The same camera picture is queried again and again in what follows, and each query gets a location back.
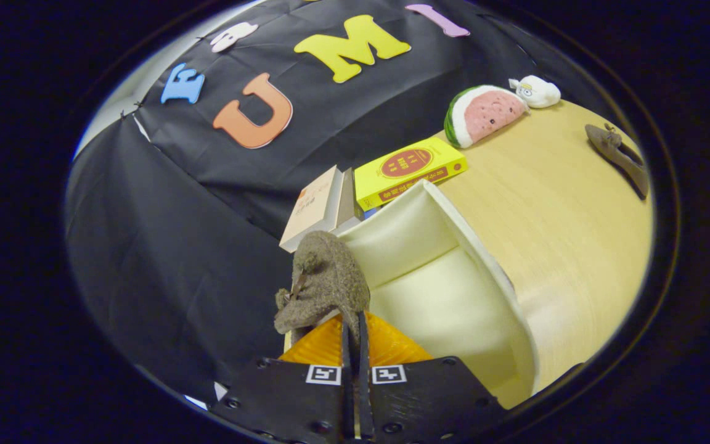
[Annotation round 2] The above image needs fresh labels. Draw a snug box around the white plush toy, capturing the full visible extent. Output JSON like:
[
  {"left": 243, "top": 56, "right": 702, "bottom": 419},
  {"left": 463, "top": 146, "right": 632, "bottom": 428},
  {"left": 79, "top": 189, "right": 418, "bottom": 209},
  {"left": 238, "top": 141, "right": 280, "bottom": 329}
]
[{"left": 508, "top": 75, "right": 561, "bottom": 110}]

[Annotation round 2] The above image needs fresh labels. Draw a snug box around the watermelon slice plush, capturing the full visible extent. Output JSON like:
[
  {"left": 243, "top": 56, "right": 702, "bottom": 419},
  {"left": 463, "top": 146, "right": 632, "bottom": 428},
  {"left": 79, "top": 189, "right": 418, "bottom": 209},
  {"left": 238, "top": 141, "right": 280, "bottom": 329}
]
[{"left": 443, "top": 84, "right": 529, "bottom": 150}]

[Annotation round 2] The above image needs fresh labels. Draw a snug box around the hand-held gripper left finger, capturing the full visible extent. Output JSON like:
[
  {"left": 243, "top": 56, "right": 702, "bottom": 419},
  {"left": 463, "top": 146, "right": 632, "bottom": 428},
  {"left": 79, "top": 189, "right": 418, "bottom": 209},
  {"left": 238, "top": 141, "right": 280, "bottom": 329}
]
[{"left": 210, "top": 313, "right": 356, "bottom": 444}]

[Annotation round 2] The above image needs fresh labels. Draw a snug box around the yellow book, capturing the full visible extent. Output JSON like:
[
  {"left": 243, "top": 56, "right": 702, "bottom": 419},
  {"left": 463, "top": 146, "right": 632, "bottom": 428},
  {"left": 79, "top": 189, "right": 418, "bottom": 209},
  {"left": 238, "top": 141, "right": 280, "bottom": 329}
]
[{"left": 354, "top": 137, "right": 468, "bottom": 212}]

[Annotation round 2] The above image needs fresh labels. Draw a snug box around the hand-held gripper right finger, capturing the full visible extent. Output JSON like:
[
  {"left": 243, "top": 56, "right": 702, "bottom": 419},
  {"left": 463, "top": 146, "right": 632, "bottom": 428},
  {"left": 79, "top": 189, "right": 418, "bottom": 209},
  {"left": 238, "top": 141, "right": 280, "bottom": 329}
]
[{"left": 357, "top": 311, "right": 507, "bottom": 443}]

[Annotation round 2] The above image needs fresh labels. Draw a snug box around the grey book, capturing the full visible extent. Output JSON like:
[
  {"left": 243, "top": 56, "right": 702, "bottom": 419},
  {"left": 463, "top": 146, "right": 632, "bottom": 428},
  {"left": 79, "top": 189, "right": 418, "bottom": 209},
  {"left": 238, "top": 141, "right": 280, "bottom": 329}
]
[{"left": 332, "top": 168, "right": 360, "bottom": 236}]

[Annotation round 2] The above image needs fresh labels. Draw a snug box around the cream storage box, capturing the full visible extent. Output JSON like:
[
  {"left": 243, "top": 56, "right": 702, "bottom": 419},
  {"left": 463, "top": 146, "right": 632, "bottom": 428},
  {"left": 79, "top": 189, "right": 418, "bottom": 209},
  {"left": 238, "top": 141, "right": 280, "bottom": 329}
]
[{"left": 330, "top": 179, "right": 541, "bottom": 411}]

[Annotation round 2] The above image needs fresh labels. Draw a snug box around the brown fuzzy shoe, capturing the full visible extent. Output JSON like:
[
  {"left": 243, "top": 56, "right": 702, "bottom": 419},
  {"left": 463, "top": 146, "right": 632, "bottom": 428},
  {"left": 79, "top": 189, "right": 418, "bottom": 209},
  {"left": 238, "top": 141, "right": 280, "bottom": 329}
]
[
  {"left": 274, "top": 231, "right": 372, "bottom": 346},
  {"left": 585, "top": 123, "right": 650, "bottom": 200}
]

